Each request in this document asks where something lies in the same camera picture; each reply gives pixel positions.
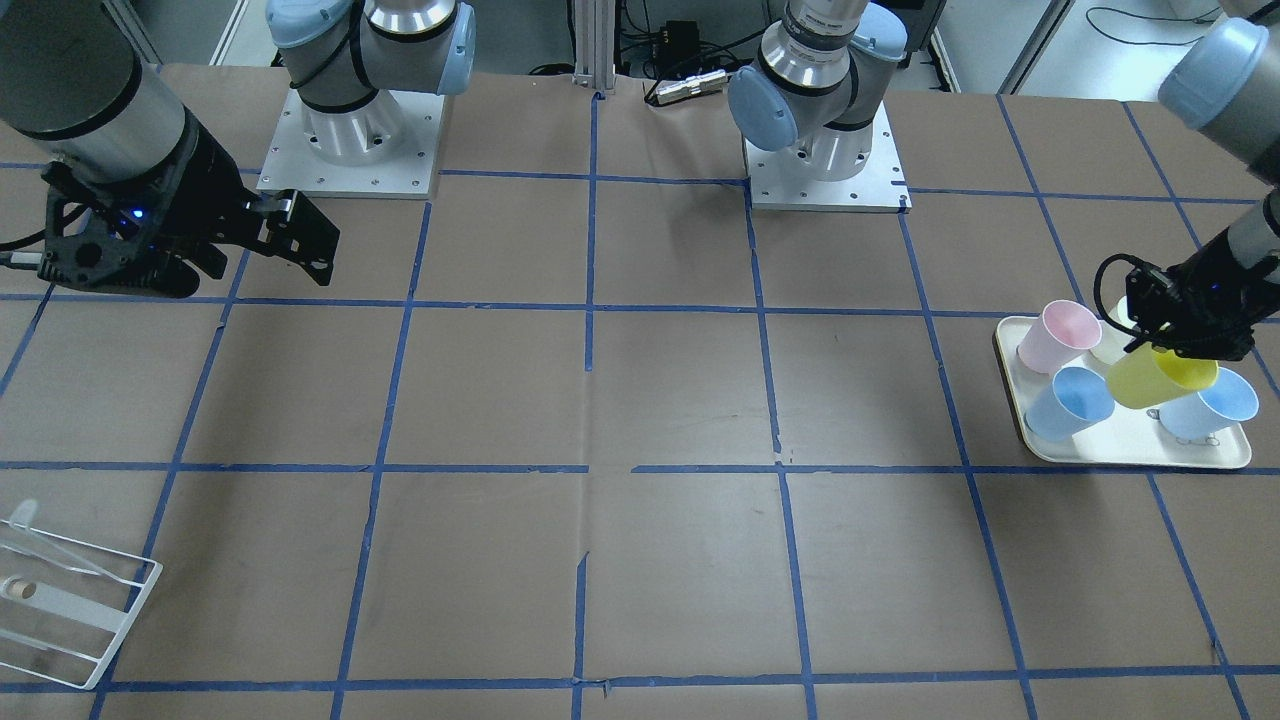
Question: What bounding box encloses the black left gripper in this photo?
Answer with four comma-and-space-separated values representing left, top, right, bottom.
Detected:
1125, 231, 1279, 361

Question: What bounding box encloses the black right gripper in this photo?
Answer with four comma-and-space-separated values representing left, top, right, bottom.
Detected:
38, 120, 340, 299

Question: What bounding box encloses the yellow cup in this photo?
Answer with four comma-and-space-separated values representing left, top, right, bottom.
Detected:
1103, 345, 1220, 410

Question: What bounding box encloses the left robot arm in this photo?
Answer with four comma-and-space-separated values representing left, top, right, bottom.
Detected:
728, 1, 1279, 361

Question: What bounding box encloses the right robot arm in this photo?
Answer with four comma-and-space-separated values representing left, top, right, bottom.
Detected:
3, 1, 477, 299

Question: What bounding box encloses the cream cup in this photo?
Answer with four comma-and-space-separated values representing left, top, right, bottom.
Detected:
1091, 296, 1135, 366

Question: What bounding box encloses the light blue cup front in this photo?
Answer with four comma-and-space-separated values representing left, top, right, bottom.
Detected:
1158, 366, 1260, 441

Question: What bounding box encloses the light blue cup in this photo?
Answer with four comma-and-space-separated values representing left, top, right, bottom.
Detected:
1023, 366, 1116, 441
1158, 366, 1260, 441

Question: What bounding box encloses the pink cup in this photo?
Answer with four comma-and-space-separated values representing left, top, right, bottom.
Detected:
1016, 299, 1103, 375

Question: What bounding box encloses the light blue cup rear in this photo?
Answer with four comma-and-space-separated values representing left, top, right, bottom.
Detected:
1023, 366, 1116, 441

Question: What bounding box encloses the beige serving tray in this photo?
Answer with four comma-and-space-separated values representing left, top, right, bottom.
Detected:
993, 316, 1252, 471

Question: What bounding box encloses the silver connector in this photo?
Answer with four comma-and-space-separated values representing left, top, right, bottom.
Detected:
643, 69, 731, 108

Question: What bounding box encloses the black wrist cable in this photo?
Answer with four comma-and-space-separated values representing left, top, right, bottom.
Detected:
1094, 252, 1166, 331

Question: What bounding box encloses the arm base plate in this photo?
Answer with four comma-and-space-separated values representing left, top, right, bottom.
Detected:
742, 104, 913, 213
256, 90, 448, 201

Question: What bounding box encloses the aluminium frame post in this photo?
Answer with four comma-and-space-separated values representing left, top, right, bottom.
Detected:
570, 0, 618, 95

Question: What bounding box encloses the white wire rack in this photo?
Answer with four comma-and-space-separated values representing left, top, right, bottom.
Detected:
1, 498, 164, 691

